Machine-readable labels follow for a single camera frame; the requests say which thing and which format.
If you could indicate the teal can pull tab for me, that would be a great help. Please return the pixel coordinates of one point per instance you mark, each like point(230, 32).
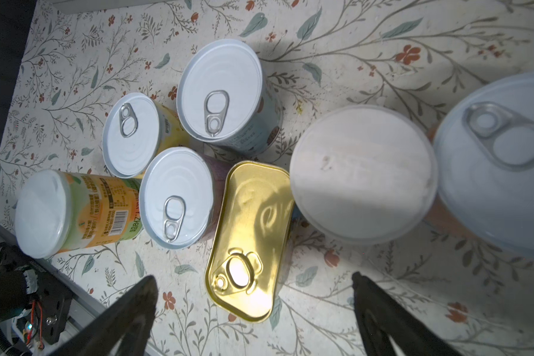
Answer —
point(224, 99)

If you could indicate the orange can pull tab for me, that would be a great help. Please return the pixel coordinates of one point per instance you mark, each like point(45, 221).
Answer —
point(485, 153)

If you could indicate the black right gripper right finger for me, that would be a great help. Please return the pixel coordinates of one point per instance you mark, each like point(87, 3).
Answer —
point(383, 323)

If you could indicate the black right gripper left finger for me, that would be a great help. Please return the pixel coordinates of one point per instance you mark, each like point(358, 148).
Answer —
point(124, 327)

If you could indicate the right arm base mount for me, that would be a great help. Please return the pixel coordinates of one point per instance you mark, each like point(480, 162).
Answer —
point(34, 305)

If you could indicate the green orange can plastic lid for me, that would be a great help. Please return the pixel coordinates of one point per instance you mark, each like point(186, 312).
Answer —
point(60, 212)

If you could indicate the pink can pull tab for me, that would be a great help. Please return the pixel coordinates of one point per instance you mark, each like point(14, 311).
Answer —
point(181, 196)

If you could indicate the gold rectangular tin can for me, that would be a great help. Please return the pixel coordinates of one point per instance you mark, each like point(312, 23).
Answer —
point(251, 249)

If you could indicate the yellow can pull tab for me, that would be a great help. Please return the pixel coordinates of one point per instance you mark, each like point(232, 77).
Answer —
point(137, 130)

